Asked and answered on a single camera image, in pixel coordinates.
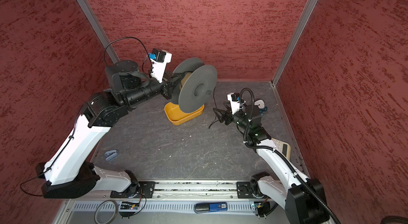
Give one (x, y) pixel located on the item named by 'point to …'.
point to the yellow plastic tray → (176, 116)
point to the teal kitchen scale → (261, 104)
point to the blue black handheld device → (200, 208)
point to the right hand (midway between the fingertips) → (217, 109)
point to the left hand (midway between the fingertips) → (181, 78)
